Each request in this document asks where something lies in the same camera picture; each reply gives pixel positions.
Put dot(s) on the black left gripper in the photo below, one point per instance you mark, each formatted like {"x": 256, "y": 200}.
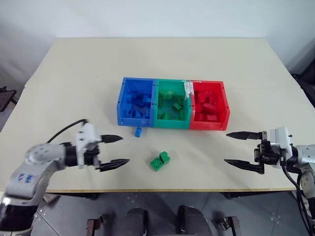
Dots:
{"x": 91, "y": 157}

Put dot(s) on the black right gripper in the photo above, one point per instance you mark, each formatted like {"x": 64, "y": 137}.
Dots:
{"x": 268, "y": 153}

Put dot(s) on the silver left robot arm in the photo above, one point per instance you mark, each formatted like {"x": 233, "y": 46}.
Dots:
{"x": 37, "y": 157}

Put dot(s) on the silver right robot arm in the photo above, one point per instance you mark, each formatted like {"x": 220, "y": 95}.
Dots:
{"x": 304, "y": 155}

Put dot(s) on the small blue toy block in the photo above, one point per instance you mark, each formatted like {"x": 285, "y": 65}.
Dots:
{"x": 138, "y": 132}

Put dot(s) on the blue plastic bin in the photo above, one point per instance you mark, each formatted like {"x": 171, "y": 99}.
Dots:
{"x": 120, "y": 108}

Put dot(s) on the red plastic bin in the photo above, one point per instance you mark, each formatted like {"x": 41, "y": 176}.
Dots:
{"x": 209, "y": 125}

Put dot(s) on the flat green toy block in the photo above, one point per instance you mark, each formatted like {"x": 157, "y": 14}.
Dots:
{"x": 155, "y": 166}

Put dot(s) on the red toy block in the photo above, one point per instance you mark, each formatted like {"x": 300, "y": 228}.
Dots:
{"x": 209, "y": 107}
{"x": 212, "y": 118}
{"x": 213, "y": 97}

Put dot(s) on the green plastic bin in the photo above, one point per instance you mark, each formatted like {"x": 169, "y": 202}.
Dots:
{"x": 169, "y": 124}

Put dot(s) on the table foot with caster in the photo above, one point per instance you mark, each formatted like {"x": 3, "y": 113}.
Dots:
{"x": 231, "y": 225}
{"x": 94, "y": 227}

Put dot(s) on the white tape strip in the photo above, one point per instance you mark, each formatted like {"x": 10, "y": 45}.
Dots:
{"x": 188, "y": 89}

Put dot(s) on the dark rounded shape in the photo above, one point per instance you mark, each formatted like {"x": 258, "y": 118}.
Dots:
{"x": 192, "y": 220}

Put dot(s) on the black background equipment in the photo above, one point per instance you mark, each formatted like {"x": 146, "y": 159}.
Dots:
{"x": 306, "y": 81}

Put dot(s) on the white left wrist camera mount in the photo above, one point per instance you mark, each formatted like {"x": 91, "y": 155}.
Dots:
{"x": 86, "y": 136}

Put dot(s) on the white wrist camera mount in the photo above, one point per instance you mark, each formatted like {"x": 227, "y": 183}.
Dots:
{"x": 86, "y": 136}
{"x": 280, "y": 136}

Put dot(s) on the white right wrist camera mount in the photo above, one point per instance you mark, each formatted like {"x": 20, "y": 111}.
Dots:
{"x": 280, "y": 136}

